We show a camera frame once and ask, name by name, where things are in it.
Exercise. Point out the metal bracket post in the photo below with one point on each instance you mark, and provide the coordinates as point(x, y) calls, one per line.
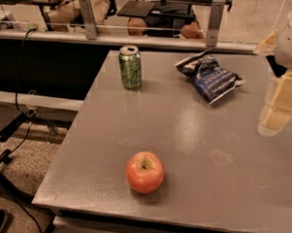
point(217, 7)
point(91, 31)

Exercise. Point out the seated person with laptop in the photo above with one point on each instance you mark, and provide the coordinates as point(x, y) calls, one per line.
point(165, 26)

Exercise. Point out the seated person in khaki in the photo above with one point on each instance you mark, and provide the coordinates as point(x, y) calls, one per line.
point(67, 10)

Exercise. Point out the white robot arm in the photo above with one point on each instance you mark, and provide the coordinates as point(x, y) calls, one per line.
point(279, 44)

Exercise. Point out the left metal bracket post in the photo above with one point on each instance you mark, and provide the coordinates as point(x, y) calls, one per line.
point(91, 31)

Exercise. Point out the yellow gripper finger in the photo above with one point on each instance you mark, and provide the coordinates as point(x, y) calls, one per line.
point(277, 110)

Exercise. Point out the green soda can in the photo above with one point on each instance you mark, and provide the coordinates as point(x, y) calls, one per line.
point(130, 67)

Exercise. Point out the black side table frame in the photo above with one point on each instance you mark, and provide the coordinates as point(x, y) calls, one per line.
point(10, 121)

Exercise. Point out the red apple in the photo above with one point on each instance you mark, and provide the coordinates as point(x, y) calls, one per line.
point(144, 172)

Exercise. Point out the blue chip bag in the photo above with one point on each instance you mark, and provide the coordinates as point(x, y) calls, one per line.
point(205, 74)

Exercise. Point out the right metal bracket post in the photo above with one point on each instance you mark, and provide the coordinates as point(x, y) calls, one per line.
point(217, 7)

